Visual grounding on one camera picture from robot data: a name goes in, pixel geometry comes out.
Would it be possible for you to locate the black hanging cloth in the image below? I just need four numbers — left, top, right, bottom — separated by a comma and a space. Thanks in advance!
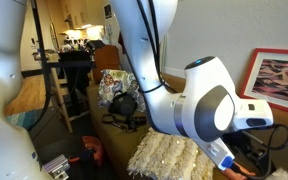
58, 49, 95, 101

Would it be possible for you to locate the shaggy cream pillow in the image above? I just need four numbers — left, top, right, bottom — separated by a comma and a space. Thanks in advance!
127, 127, 217, 180

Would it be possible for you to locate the tall wooden table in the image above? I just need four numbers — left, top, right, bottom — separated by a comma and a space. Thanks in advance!
33, 49, 97, 134

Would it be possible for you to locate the red framed picture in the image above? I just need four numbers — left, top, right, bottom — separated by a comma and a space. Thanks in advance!
239, 47, 288, 118

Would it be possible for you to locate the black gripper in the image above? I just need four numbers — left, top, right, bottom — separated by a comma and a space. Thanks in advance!
223, 129, 271, 168

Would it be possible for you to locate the orange floor bag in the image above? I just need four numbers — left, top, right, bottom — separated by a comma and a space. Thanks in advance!
81, 135, 105, 168

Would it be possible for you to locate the aluminium ribbed block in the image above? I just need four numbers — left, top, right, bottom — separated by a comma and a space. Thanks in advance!
42, 153, 72, 180

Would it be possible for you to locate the dark gray camera bag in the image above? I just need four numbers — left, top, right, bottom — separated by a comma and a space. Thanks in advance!
107, 90, 138, 117

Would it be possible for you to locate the teal rug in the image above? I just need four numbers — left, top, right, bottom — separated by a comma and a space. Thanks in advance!
5, 108, 47, 131

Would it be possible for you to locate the tan leather sofa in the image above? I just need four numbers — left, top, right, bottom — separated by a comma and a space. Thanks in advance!
85, 73, 288, 180

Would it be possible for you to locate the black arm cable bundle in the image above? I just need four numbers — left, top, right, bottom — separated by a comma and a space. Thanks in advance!
135, 0, 177, 94

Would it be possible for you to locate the brown leather chair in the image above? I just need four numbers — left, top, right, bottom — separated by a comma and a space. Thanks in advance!
93, 44, 122, 84

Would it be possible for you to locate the colourful floral pillow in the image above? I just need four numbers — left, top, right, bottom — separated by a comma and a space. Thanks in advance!
97, 68, 147, 113

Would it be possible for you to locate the orange snack packet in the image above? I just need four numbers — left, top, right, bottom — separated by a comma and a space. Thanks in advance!
224, 160, 257, 180

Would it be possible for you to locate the small dark wall picture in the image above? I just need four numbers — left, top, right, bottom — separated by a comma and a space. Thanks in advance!
103, 3, 113, 19

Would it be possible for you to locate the white fluffy plush toy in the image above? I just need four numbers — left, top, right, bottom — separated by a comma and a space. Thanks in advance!
269, 167, 288, 180

